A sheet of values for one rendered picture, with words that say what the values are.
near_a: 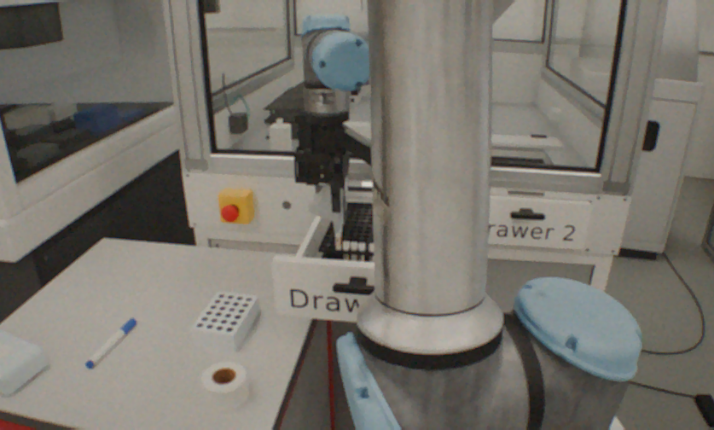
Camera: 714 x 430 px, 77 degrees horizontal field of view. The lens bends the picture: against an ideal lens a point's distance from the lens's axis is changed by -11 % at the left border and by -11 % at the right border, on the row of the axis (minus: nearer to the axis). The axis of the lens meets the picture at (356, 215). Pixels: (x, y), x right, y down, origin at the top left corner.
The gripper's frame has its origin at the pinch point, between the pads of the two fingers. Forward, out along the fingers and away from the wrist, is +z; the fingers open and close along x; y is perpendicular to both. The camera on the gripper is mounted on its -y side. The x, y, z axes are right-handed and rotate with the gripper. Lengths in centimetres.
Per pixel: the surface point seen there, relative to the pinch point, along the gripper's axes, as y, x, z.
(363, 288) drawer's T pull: -5.9, 14.3, 3.9
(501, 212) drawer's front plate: -31.0, -21.2, 5.2
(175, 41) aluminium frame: 40, -24, -30
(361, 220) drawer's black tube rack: -1.9, -12.1, 4.9
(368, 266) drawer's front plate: -6.0, 10.5, 2.2
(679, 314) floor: -140, -119, 95
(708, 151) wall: -251, -323, 70
